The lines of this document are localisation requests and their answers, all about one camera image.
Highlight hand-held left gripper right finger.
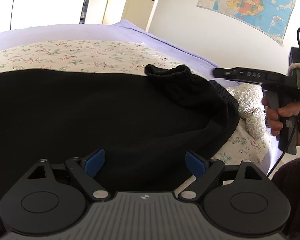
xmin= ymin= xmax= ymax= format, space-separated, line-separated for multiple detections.
xmin=178 ymin=151 xmax=268 ymax=202

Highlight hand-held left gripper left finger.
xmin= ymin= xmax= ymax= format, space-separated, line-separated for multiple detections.
xmin=22 ymin=149 xmax=110 ymax=202

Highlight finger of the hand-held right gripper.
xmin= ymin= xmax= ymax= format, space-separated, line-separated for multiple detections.
xmin=213 ymin=67 xmax=267 ymax=84

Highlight black pants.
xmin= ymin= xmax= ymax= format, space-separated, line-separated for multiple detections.
xmin=0 ymin=64 xmax=240 ymax=238

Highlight person's right hand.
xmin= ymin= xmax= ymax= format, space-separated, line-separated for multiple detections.
xmin=262 ymin=97 xmax=300 ymax=147

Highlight white fluffy towel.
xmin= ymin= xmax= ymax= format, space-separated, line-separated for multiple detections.
xmin=226 ymin=83 xmax=268 ymax=141

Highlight floral blanket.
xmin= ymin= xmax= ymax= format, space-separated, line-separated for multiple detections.
xmin=0 ymin=39 xmax=269 ymax=188

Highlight purple bed sheet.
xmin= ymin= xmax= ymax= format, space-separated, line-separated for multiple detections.
xmin=0 ymin=19 xmax=274 ymax=178

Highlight dark narrow shelf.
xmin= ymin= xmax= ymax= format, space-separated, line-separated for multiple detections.
xmin=78 ymin=0 xmax=96 ymax=24

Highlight white and blue wardrobe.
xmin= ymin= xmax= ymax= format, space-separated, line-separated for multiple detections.
xmin=0 ymin=0 xmax=90 ymax=36

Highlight colourful wall map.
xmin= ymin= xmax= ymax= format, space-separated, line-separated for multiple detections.
xmin=196 ymin=0 xmax=299 ymax=47

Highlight black cable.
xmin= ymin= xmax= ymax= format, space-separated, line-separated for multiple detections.
xmin=266 ymin=27 xmax=300 ymax=177

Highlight cream door with black handle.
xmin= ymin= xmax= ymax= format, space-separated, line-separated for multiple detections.
xmin=121 ymin=0 xmax=166 ymax=32

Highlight cream door with silver handle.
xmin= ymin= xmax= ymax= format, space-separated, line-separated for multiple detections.
xmin=101 ymin=0 xmax=116 ymax=26

